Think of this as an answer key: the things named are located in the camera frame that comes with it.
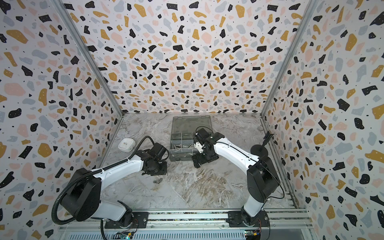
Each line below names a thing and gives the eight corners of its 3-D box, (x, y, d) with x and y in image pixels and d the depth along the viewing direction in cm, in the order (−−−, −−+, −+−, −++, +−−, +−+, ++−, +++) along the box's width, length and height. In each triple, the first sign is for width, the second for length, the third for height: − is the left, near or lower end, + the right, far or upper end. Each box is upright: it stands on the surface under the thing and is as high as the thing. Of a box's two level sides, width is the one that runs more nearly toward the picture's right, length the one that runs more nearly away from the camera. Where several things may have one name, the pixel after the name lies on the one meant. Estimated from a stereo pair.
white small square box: (119, 152, 101) (116, 149, 97) (123, 141, 107) (121, 137, 103) (133, 152, 101) (131, 149, 98) (137, 141, 107) (135, 137, 104)
